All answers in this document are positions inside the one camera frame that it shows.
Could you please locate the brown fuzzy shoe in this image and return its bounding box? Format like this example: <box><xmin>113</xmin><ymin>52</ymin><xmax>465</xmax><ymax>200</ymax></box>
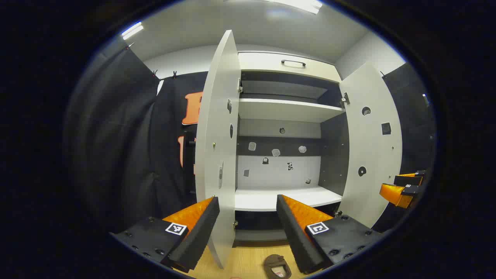
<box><xmin>263</xmin><ymin>254</ymin><xmax>292</xmax><ymax>279</ymax></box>

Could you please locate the black door handle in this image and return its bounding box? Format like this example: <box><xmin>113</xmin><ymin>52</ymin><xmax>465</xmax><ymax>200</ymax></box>
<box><xmin>182</xmin><ymin>132</ymin><xmax>196</xmax><ymax>194</ymax></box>

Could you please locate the white cabinet door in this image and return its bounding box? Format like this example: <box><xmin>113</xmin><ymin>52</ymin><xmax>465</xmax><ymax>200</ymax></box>
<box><xmin>338</xmin><ymin>62</ymin><xmax>403</xmax><ymax>228</ymax></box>
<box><xmin>194</xmin><ymin>30</ymin><xmax>241</xmax><ymax>269</ymax></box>

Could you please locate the black backdrop cloth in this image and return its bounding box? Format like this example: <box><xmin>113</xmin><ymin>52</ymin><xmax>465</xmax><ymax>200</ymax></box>
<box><xmin>382</xmin><ymin>62</ymin><xmax>438</xmax><ymax>233</ymax></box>
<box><xmin>64</xmin><ymin>37</ymin><xmax>210</xmax><ymax>237</ymax></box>

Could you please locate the white shoe cabinet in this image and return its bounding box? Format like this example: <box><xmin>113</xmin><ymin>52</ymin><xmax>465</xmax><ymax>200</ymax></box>
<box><xmin>234</xmin><ymin>50</ymin><xmax>349</xmax><ymax>243</ymax></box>

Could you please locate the white cabinet drawer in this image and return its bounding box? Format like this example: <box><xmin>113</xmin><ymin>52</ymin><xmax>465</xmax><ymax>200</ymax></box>
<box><xmin>238</xmin><ymin>52</ymin><xmax>341</xmax><ymax>83</ymax></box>

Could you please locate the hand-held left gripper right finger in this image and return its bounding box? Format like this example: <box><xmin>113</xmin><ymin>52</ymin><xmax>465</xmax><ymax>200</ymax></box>
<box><xmin>276</xmin><ymin>195</ymin><xmax>384</xmax><ymax>274</ymax></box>

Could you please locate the ceiling light panel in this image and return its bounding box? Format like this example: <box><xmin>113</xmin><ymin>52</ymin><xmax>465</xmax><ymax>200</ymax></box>
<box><xmin>121</xmin><ymin>22</ymin><xmax>144</xmax><ymax>40</ymax></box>

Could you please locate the white cabinet shelf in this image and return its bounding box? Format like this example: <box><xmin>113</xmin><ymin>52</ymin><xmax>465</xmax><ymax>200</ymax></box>
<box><xmin>238</xmin><ymin>98</ymin><xmax>345</xmax><ymax>123</ymax></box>

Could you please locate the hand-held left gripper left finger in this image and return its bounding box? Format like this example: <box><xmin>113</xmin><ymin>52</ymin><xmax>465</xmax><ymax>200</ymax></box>
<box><xmin>110</xmin><ymin>196</ymin><xmax>220</xmax><ymax>274</ymax></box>

